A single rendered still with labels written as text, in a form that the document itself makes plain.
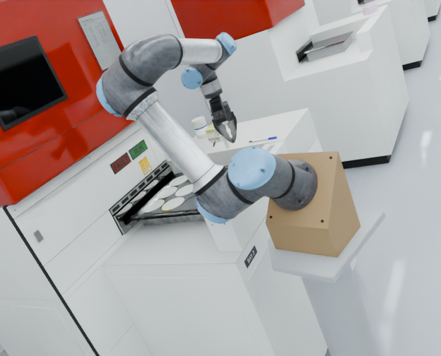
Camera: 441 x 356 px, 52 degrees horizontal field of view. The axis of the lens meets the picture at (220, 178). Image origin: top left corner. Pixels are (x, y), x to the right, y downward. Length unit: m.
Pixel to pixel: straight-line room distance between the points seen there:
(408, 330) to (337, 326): 0.73
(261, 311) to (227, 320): 0.14
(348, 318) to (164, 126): 0.83
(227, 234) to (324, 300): 0.36
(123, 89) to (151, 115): 0.10
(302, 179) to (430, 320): 1.19
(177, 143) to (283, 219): 0.39
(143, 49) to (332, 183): 0.61
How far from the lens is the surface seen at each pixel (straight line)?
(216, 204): 1.24
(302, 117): 2.07
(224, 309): 1.63
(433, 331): 2.22
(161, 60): 1.21
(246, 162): 1.18
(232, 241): 1.48
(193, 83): 1.57
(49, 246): 1.72
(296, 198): 1.29
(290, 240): 1.37
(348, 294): 1.49
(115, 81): 1.24
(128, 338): 1.99
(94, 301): 1.85
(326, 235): 1.28
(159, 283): 1.71
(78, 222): 1.80
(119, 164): 1.96
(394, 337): 2.22
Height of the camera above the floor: 1.57
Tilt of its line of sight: 21 degrees down
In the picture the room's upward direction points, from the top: 23 degrees counter-clockwise
